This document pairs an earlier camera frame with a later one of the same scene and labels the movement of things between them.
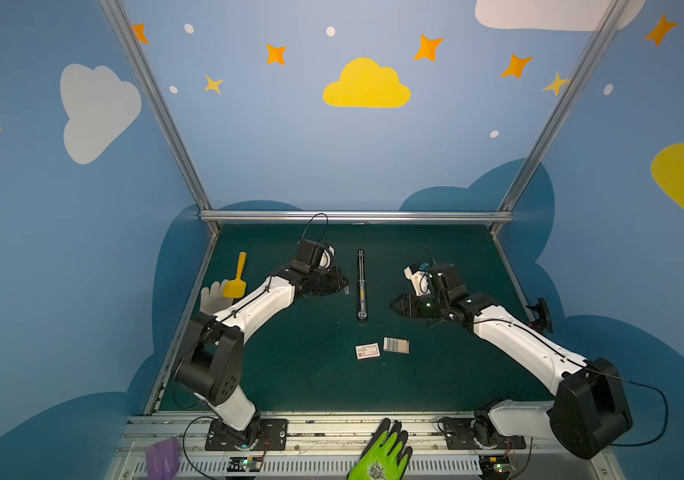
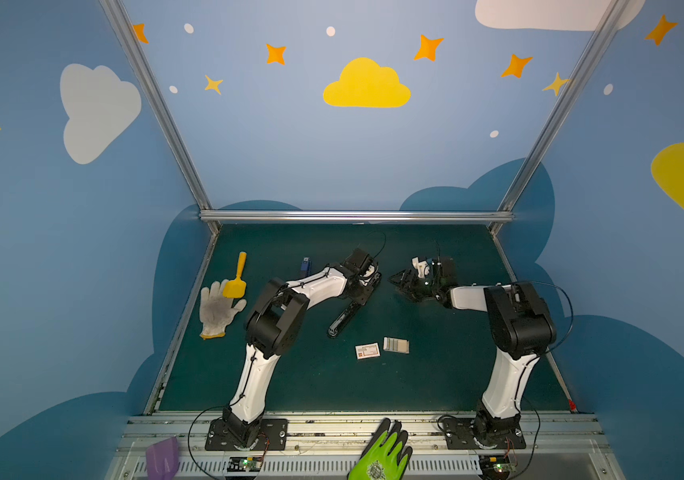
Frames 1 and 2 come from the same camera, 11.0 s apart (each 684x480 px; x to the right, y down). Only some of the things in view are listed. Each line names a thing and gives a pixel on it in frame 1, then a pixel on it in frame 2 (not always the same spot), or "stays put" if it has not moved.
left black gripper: x=330 y=282 → x=363 y=294
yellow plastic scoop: x=236 y=288 stays put
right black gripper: x=416 y=304 → x=412 y=280
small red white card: x=368 y=351 stays put
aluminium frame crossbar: x=358 y=217 stays put
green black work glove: x=385 y=457 stays put
